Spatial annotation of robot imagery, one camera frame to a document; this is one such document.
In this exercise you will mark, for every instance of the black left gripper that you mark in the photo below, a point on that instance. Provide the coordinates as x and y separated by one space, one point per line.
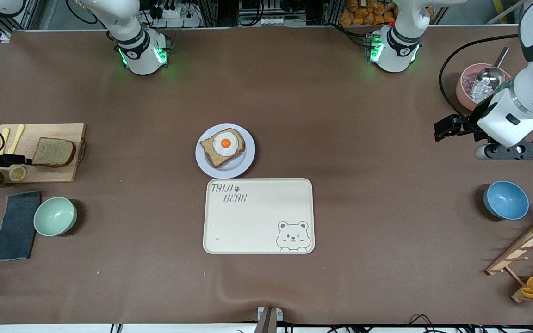
469 126

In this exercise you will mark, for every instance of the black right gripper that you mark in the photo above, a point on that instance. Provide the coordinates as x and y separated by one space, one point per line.
3 161

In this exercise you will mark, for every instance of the brown toast bread slice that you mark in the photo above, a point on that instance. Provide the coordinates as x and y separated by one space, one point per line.
211 156
53 152

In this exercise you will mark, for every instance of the lavender round plate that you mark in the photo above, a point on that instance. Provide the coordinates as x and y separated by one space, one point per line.
248 164

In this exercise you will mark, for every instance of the fried egg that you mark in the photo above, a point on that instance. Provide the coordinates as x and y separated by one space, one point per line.
225 143

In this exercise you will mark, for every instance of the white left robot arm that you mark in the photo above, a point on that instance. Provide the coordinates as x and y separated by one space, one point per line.
511 115

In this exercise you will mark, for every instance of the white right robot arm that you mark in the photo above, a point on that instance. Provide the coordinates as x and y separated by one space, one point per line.
141 55

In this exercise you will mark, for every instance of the lemon slice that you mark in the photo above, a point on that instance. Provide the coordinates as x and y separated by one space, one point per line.
17 174

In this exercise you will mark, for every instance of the yellow plastic knife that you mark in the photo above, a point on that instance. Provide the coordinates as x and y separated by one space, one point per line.
16 136

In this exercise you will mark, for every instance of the yellow plastic fork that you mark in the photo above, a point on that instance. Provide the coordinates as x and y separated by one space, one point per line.
4 136

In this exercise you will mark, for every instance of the pink bowl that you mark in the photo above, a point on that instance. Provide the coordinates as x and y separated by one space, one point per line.
463 95

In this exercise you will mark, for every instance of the wooden cutting board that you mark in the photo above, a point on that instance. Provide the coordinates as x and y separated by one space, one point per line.
49 129

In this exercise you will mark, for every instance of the clear ice cube pile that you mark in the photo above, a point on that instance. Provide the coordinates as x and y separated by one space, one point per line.
479 90

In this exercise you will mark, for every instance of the dark grey cloth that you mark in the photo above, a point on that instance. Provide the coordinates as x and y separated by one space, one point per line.
16 226

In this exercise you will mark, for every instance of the metal scoop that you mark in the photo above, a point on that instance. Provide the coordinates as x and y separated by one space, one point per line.
491 76

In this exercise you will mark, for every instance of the light green bowl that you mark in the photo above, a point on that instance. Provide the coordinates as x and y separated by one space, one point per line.
54 216

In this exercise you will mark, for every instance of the blue bowl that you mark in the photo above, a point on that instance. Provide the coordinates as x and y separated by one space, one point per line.
505 200

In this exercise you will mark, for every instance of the wooden rack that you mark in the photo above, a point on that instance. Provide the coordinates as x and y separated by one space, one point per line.
521 252

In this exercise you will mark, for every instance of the orange bread roll pile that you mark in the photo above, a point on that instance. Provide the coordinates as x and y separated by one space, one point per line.
359 14

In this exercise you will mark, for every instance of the white power strip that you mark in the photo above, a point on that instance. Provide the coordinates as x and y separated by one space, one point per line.
269 21
171 11

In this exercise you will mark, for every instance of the cream bear print tray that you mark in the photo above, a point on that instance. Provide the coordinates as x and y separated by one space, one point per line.
257 222

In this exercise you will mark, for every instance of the aluminium frame post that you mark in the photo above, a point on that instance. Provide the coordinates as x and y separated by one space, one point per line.
6 34

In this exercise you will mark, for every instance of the metal camera bracket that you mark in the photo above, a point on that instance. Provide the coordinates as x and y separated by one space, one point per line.
266 319

